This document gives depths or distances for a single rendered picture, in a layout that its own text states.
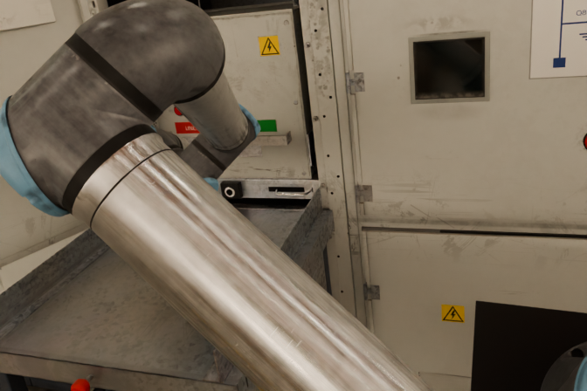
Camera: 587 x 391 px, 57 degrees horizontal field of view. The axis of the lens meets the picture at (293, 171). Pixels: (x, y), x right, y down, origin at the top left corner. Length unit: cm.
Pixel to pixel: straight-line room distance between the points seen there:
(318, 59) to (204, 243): 96
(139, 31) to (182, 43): 4
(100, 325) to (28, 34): 80
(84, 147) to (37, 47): 113
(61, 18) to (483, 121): 114
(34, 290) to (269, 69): 79
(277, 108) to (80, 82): 102
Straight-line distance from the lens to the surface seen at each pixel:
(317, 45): 140
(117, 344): 118
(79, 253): 152
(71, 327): 128
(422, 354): 172
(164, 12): 58
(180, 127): 166
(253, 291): 49
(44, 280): 144
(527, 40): 133
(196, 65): 59
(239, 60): 152
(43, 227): 171
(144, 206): 51
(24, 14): 161
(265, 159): 158
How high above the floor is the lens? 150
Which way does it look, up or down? 21 degrees down
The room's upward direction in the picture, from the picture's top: 7 degrees counter-clockwise
